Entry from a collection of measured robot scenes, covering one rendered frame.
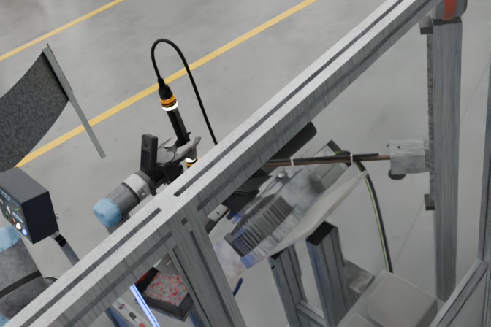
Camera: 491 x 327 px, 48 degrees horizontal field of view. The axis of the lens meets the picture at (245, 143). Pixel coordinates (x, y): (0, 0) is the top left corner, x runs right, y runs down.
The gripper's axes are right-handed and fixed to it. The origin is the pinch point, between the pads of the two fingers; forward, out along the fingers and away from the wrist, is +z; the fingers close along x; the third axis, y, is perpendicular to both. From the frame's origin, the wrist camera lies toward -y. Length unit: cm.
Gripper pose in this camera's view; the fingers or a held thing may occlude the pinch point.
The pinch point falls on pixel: (191, 135)
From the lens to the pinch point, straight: 164.3
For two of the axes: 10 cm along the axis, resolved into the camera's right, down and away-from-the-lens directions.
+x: 7.1, 3.2, -6.3
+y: 2.3, 7.3, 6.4
